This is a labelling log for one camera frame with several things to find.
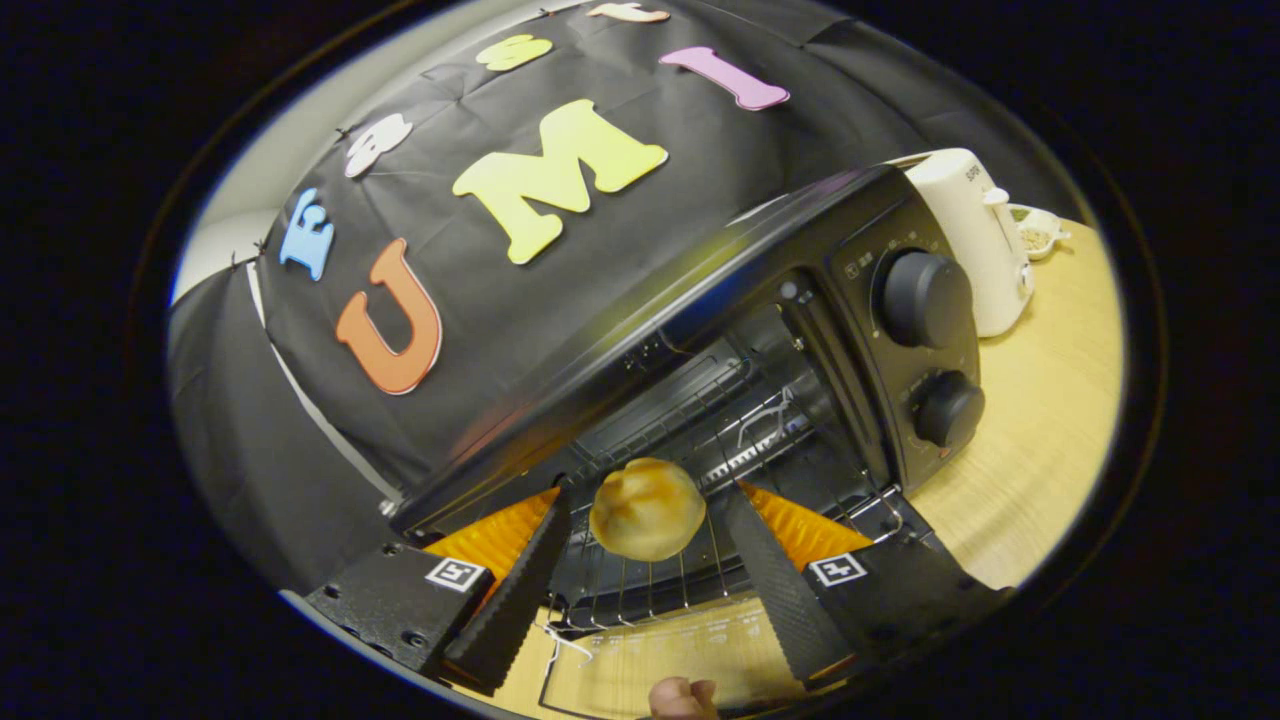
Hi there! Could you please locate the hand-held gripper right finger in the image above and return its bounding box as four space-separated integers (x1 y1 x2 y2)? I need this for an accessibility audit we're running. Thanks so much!
724 482 1013 693

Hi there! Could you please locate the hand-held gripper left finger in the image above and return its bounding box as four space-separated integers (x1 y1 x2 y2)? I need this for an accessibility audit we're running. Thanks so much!
283 487 573 698

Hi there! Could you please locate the golden round bun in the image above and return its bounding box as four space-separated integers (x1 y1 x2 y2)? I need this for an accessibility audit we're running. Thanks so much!
588 457 707 563

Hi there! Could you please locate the black toaster oven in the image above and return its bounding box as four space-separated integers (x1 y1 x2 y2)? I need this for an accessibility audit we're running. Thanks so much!
390 165 986 720

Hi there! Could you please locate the white pop-up toaster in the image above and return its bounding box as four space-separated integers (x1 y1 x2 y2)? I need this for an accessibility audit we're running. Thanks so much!
890 148 1036 338

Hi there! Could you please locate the white divided snack dish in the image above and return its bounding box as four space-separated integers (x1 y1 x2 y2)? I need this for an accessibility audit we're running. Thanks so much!
1008 203 1071 263

